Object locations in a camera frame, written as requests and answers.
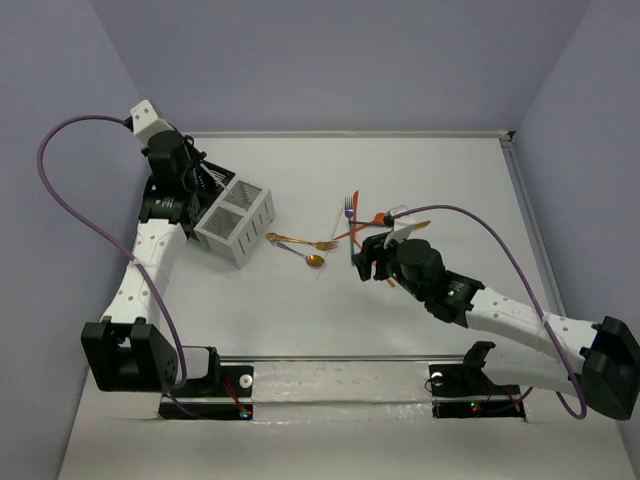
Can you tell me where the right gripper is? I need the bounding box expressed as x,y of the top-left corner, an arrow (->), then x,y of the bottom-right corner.
351,228 -> 427,302

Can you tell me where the gold knife black handle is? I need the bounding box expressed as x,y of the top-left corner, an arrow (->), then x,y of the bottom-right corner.
363,220 -> 431,240

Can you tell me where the orange chopstick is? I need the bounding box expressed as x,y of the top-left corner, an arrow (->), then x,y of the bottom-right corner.
351,229 -> 396,288

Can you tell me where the white chopstick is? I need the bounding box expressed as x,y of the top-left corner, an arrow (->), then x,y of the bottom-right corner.
195,164 -> 229,196
316,207 -> 344,282

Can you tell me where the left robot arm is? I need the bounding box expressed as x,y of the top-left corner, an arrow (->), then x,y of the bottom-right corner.
81,130 -> 221,395

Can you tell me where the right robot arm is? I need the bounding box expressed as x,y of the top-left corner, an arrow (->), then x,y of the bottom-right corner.
351,233 -> 639,420

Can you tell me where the orange plastic spoon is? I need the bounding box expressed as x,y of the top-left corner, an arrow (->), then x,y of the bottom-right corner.
334,212 -> 386,240

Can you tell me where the black utensil container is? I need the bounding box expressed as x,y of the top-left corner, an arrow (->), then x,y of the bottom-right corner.
185,160 -> 235,236

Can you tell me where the gold ornate fork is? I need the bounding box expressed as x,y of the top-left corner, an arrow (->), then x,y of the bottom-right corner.
266,232 -> 338,251

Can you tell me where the iridescent blue purple fork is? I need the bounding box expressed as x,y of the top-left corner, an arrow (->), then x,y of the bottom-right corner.
344,196 -> 355,256

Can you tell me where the iridescent metal spoon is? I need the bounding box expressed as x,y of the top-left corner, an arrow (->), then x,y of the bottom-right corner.
270,240 -> 325,268

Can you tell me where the orange plastic knife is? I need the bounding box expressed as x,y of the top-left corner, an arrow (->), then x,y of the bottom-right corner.
351,190 -> 360,246

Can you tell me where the white utensil container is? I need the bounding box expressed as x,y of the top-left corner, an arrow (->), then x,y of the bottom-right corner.
195,179 -> 276,269

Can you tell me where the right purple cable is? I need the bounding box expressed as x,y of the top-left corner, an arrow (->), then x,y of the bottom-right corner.
394,203 -> 589,420

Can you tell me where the purple cable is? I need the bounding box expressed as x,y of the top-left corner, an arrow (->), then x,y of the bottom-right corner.
37,114 -> 239,420
394,203 -> 589,420

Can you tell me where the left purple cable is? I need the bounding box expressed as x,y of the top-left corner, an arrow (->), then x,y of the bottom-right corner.
37,114 -> 239,420

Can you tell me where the metal rail back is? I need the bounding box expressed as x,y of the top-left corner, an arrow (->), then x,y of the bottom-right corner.
190,130 -> 512,141

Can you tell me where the metal rail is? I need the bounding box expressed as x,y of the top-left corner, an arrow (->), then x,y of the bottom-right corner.
190,130 -> 512,141
219,353 -> 601,362

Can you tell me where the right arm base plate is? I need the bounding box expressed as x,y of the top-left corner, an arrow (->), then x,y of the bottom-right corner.
424,364 -> 526,420

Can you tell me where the metal rail front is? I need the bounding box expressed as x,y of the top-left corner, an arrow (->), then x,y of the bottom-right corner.
219,353 -> 601,362

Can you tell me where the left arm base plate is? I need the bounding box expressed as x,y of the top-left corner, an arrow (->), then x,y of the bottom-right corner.
158,364 -> 254,421

